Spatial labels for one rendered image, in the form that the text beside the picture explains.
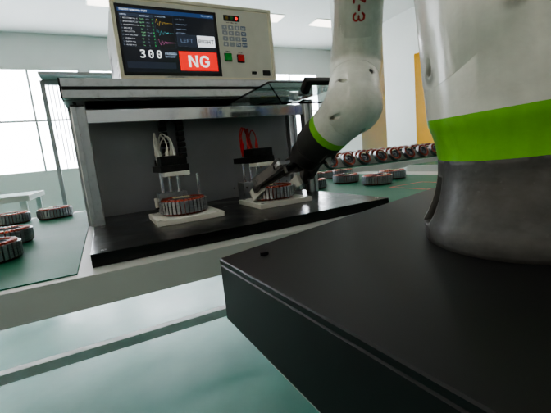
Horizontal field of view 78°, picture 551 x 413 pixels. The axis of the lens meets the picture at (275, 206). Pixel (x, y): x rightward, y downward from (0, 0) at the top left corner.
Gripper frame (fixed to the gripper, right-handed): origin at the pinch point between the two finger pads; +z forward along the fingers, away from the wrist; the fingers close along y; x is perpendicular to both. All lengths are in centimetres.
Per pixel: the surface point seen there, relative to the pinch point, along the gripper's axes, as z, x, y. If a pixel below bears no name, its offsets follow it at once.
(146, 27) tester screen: -8, 46, -23
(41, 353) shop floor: 154, -4, -67
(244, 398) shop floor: 67, -54, -2
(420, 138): 152, 99, 349
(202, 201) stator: -1.0, -0.4, -20.9
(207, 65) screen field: -5.2, 37.7, -8.4
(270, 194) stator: -3.2, -2.4, -3.6
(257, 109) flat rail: -3.3, 24.3, 3.2
